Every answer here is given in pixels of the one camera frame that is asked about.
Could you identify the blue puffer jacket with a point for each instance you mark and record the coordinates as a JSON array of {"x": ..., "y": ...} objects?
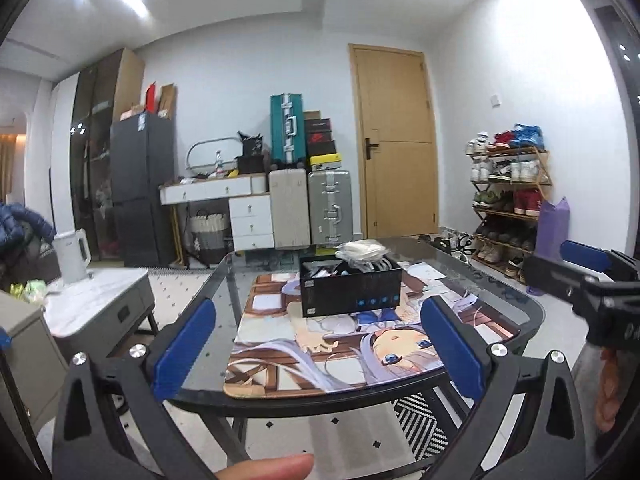
[{"x": 19, "y": 227}]

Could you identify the woven laundry basket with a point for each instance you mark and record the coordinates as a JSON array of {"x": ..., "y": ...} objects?
[{"x": 210, "y": 233}]

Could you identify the black shoe boxes stack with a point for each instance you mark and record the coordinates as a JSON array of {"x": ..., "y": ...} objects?
[{"x": 320, "y": 144}]

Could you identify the white electric kettle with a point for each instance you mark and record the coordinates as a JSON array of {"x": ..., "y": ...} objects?
[{"x": 73, "y": 254}]

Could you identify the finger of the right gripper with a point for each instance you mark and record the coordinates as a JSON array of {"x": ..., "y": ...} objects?
[
  {"x": 614, "y": 264},
  {"x": 610, "y": 309}
]

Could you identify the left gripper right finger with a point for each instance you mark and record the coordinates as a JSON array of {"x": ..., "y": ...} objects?
[{"x": 547, "y": 440}]

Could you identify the plastic water bottle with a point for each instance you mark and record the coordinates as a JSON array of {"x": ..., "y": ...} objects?
[{"x": 219, "y": 165}]

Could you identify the wooden shoe rack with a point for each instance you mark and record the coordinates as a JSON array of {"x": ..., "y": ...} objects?
[{"x": 510, "y": 174}]

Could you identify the black refrigerator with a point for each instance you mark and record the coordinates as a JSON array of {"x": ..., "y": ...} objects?
[{"x": 142, "y": 161}]

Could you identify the grey marble side table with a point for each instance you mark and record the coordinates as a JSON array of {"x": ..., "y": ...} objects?
[{"x": 98, "y": 314}]

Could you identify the wooden door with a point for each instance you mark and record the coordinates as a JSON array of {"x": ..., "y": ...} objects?
[{"x": 395, "y": 124}]

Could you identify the person's hand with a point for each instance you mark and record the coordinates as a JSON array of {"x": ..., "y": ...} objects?
[{"x": 294, "y": 467}]

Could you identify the purple bag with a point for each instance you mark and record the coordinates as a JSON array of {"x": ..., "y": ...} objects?
[{"x": 552, "y": 229}]

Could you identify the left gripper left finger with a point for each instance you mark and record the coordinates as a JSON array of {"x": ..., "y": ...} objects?
[{"x": 89, "y": 441}]

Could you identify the black storage box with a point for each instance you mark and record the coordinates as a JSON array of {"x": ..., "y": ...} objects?
[{"x": 331, "y": 286}]

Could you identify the black handbag on desk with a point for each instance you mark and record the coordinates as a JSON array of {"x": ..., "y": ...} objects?
[{"x": 251, "y": 161}]

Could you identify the teal suitcase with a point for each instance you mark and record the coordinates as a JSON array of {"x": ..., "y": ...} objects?
[{"x": 288, "y": 142}]

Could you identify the silver aluminium suitcase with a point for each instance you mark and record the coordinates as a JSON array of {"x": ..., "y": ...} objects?
[{"x": 330, "y": 207}]

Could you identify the beige suitcase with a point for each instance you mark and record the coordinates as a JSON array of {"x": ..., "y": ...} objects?
[{"x": 289, "y": 208}]

